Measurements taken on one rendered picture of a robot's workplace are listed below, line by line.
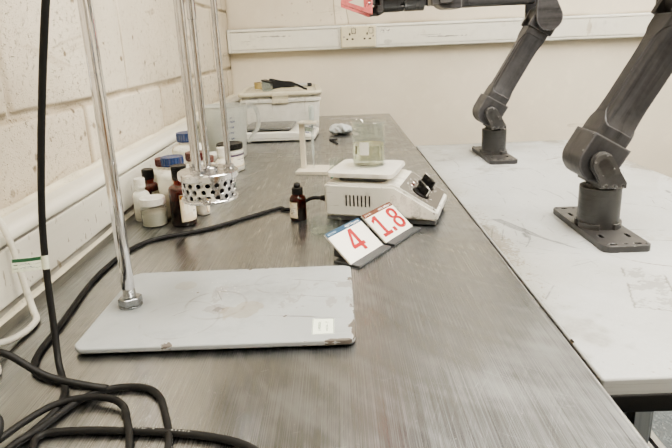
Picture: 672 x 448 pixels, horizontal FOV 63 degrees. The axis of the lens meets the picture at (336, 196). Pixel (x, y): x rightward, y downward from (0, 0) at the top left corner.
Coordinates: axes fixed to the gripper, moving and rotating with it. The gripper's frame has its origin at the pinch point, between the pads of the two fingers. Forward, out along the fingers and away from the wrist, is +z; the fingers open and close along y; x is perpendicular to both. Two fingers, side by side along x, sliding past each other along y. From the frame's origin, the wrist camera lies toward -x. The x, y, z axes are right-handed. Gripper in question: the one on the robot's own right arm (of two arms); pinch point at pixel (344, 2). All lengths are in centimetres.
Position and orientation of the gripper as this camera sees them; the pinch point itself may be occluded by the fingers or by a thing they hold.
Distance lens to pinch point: 144.3
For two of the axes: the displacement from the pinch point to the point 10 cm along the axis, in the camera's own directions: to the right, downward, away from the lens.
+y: 0.0, 2.7, -9.6
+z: -10.0, 0.5, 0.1
